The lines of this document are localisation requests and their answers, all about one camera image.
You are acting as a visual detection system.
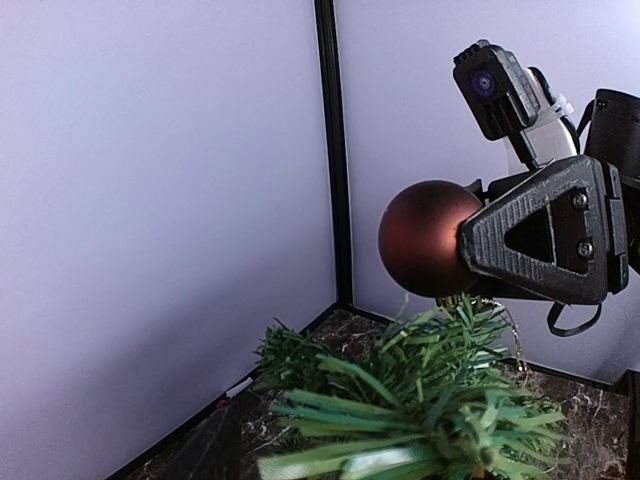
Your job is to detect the small green christmas tree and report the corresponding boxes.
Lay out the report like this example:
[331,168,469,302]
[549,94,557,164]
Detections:
[257,294,564,479]

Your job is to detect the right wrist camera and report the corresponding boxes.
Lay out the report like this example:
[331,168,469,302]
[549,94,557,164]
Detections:
[453,39,580,174]

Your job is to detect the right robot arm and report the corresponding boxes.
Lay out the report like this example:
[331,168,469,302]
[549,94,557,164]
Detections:
[458,89,639,305]

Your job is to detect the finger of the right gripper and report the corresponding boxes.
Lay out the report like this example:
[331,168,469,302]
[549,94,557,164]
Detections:
[464,179,500,205]
[458,156,608,305]

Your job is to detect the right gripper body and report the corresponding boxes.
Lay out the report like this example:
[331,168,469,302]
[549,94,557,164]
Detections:
[602,163,629,294]

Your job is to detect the right black frame post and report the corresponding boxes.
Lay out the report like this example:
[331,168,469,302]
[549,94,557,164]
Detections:
[314,0,354,309]

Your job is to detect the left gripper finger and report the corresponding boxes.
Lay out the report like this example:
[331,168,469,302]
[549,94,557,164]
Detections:
[152,406,242,480]

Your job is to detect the red ball ornament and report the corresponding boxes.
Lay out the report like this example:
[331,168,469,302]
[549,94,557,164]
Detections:
[378,180,482,298]

